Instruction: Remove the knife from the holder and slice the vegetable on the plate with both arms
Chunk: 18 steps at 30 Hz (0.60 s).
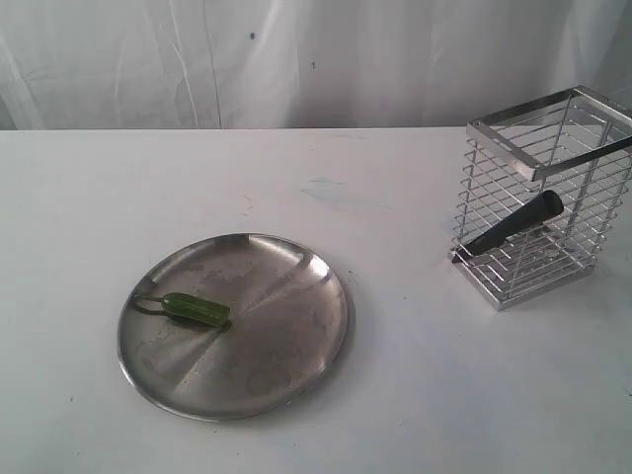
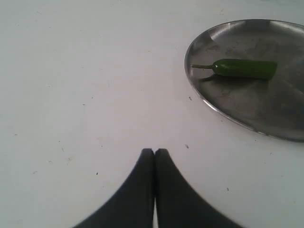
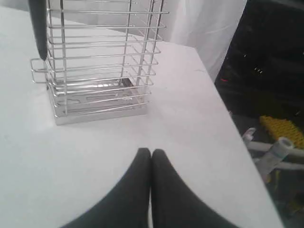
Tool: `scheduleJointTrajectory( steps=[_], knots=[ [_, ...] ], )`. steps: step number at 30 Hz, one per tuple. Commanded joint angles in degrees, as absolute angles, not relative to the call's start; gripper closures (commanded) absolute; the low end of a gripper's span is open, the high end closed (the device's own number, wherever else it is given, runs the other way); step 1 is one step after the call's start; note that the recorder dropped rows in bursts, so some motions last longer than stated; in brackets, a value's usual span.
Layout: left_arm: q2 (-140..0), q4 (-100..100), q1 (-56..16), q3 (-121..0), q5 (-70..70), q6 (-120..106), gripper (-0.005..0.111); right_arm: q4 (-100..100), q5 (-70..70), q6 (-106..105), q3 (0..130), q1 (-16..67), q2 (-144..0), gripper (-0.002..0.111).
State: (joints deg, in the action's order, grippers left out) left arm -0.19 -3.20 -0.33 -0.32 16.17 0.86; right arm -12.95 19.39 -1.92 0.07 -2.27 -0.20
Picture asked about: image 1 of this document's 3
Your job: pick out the round stainless steel plate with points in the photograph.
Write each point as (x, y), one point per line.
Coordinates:
(291, 315)

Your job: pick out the chrome wire utensil holder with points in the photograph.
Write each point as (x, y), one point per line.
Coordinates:
(575, 142)

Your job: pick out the green cucumber piece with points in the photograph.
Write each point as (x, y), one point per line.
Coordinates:
(183, 306)

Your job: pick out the black knife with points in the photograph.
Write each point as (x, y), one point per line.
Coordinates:
(545, 206)

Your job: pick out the white backdrop curtain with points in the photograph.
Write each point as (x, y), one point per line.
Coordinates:
(273, 64)

